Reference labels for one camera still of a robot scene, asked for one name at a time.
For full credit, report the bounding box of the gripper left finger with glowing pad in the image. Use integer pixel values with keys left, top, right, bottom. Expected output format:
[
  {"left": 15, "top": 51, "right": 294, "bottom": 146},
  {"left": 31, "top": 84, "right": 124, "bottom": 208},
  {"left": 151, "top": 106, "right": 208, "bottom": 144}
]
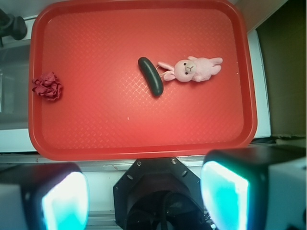
[{"left": 0, "top": 162, "right": 89, "bottom": 230}]

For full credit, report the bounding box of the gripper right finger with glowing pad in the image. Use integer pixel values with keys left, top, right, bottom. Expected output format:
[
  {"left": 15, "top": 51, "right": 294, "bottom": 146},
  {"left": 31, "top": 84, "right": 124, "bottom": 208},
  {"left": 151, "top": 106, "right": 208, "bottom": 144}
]
[{"left": 201, "top": 146, "right": 307, "bottom": 230}]

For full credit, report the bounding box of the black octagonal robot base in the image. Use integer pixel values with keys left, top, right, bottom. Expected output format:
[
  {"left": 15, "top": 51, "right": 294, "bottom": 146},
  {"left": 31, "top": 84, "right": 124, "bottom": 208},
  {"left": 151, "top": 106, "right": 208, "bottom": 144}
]
[{"left": 113, "top": 158, "right": 211, "bottom": 230}]

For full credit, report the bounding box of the pink plush bunny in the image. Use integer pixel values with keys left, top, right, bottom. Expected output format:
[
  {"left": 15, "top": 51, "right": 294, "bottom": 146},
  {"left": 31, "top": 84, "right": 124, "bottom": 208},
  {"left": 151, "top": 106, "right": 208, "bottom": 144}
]
[{"left": 158, "top": 56, "right": 223, "bottom": 82}]

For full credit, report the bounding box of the crumpled red paper ball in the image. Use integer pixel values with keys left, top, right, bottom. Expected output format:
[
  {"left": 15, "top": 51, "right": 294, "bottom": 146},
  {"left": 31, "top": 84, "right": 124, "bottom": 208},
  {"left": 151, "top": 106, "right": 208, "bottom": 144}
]
[{"left": 32, "top": 71, "right": 63, "bottom": 101}]

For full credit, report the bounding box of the dark green cucumber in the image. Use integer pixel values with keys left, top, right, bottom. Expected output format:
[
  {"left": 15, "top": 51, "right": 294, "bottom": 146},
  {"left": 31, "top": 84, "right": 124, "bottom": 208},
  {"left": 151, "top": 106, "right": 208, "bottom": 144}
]
[{"left": 138, "top": 57, "right": 164, "bottom": 97}]

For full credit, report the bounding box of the black clamp knob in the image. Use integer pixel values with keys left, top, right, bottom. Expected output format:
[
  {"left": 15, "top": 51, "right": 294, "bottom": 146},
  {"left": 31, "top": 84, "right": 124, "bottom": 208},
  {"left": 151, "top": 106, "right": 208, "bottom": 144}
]
[{"left": 0, "top": 9, "right": 28, "bottom": 48}]

